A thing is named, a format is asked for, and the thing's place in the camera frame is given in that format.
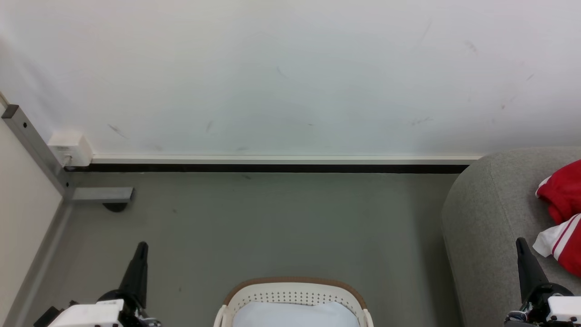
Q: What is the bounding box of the grey metal floor rail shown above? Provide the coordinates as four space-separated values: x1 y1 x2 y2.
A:
4 199 74 327

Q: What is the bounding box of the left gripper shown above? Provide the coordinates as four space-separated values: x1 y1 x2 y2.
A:
34 242 161 327

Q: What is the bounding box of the grey fabric sofa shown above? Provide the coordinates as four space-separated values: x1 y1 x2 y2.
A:
441 146 581 327

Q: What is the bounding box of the white wall cable duct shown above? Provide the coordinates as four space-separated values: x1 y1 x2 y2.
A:
91 154 483 165

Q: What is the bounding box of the pale blue cloth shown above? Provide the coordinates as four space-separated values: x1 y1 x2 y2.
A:
233 300 362 327

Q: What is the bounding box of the grey metal foot bar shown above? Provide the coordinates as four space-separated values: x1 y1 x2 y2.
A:
71 187 135 203

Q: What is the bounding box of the black baseboard strip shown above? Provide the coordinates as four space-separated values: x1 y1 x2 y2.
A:
65 163 471 174

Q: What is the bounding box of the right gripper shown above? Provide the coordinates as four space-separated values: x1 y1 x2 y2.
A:
505 237 581 327

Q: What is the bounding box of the white basket with brown rim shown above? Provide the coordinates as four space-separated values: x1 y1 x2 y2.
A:
213 277 375 327

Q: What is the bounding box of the red and white jersey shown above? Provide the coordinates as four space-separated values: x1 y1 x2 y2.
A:
532 159 581 277

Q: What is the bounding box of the white wall socket box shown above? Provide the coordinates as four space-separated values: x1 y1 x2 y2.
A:
47 131 94 168

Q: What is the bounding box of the grey metal frame post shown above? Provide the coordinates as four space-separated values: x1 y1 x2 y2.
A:
1 104 74 200

